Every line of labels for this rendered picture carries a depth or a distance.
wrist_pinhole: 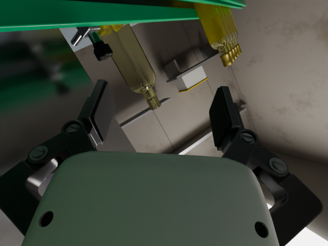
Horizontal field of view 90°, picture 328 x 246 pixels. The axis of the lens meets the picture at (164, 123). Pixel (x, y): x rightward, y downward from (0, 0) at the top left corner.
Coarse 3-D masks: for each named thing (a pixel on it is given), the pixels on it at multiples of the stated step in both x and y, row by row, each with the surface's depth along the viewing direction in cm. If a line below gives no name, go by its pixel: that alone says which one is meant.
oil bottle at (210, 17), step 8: (200, 8) 55; (208, 8) 54; (216, 8) 55; (200, 16) 56; (208, 16) 55; (216, 16) 54; (208, 24) 56; (216, 24) 55; (208, 32) 57; (216, 32) 56; (224, 32) 56; (208, 40) 59; (216, 40) 57; (224, 40) 56; (216, 48) 59; (224, 48) 59; (224, 56) 60; (224, 64) 61
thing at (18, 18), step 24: (0, 0) 17; (24, 0) 18; (48, 0) 20; (72, 0) 23; (96, 0) 26; (120, 0) 30; (144, 0) 36; (168, 0) 44; (0, 24) 16; (24, 24) 18; (48, 24) 20; (72, 24) 22; (96, 24) 25
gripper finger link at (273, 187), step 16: (272, 176) 9; (288, 176) 9; (272, 192) 10; (288, 192) 9; (304, 192) 9; (272, 208) 9; (288, 208) 8; (304, 208) 8; (320, 208) 8; (288, 224) 8; (304, 224) 8; (288, 240) 7
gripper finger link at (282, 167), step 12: (216, 96) 13; (228, 96) 12; (216, 108) 13; (228, 108) 11; (216, 120) 13; (228, 120) 10; (240, 120) 11; (216, 132) 12; (228, 132) 11; (216, 144) 12; (228, 144) 11; (252, 156) 10; (264, 156) 10; (276, 156) 10; (252, 168) 10; (264, 168) 9; (276, 168) 9
